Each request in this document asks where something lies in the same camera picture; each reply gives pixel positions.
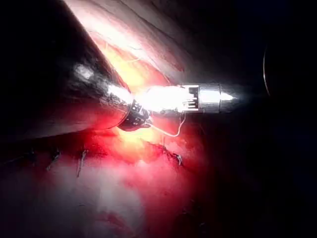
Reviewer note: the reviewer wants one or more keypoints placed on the left arm needle driver jaw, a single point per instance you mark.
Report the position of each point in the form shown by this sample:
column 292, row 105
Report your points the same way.
column 146, row 125

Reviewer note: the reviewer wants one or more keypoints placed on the right arm needle driver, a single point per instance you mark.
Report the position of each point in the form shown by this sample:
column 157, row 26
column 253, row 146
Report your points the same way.
column 171, row 99

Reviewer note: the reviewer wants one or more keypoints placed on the left arm needle driver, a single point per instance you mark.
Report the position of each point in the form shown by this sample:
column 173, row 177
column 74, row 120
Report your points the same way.
column 137, row 115

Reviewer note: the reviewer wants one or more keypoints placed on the blue thread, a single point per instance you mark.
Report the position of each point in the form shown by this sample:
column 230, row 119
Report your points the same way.
column 171, row 135

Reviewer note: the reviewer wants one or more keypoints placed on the dark right arm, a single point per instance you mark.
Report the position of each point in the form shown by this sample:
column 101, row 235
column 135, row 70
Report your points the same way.
column 213, row 98

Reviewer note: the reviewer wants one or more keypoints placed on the dark left arm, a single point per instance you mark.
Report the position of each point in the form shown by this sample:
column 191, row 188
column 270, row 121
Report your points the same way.
column 62, row 86

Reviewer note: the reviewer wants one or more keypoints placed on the tissue pad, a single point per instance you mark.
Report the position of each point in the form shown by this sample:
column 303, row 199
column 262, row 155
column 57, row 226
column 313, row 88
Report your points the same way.
column 123, row 186

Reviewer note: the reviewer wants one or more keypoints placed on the blue stitching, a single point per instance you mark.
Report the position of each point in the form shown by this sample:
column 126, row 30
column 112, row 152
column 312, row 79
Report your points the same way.
column 81, row 162

